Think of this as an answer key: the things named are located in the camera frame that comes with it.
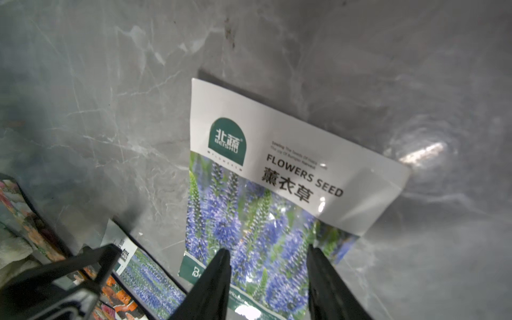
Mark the colourful roses seed packet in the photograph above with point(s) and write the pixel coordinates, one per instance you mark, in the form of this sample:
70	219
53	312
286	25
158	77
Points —
20	217

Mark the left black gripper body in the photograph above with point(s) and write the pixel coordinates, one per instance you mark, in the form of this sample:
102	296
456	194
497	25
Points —
34	295

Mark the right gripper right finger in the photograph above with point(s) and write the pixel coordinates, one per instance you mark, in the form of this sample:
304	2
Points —
328	296

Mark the orange marigold seed packet lower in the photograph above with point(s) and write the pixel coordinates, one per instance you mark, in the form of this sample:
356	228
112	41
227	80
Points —
115	303

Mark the lavender seed packet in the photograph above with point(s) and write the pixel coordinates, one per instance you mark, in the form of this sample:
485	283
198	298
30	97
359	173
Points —
142	276
266	186

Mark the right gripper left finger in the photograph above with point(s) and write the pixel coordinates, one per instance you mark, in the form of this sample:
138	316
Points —
208	299

